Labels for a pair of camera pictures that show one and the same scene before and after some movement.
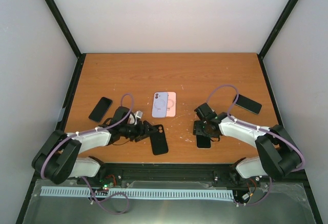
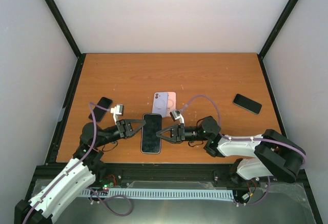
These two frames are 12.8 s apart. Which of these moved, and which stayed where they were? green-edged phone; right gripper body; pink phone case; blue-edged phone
Moved: right gripper body
Stayed: green-edged phone; blue-edged phone; pink phone case
